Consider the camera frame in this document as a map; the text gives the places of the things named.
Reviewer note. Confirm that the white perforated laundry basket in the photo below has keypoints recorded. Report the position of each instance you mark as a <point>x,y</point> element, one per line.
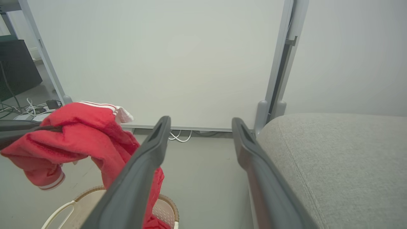
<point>86,206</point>

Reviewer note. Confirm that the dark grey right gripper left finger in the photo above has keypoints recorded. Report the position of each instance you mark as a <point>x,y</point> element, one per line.
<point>136,178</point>

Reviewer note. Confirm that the red clothing with white stripes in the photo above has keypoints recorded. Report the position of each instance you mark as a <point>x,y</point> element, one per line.
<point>86,133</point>

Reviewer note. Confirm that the black power adapter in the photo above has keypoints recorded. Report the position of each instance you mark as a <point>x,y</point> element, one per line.
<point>52,104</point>

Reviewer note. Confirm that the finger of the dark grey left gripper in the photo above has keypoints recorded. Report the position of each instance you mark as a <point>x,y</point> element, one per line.
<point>16,124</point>
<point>22,136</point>

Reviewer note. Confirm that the black cabinet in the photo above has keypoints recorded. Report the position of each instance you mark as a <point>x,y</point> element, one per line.
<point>16,66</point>

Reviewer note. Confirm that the grey fabric sofa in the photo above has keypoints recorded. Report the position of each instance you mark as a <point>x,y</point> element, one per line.
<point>343,165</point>

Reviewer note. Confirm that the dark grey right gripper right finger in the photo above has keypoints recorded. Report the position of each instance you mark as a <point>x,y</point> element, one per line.
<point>264,187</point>

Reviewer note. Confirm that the white power strip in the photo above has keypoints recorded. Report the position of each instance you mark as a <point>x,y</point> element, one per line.
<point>28,117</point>

